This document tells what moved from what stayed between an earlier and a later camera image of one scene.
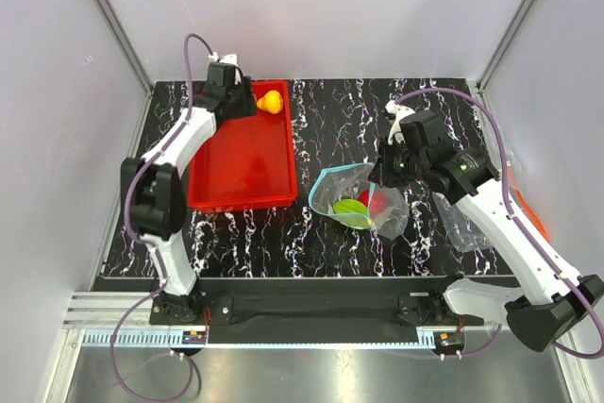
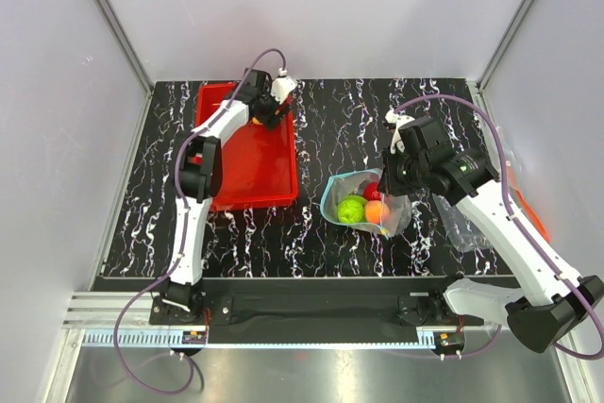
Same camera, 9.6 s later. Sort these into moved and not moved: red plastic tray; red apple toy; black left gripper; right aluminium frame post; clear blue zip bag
Moved: clear blue zip bag; red apple toy; black left gripper
Not moved: right aluminium frame post; red plastic tray
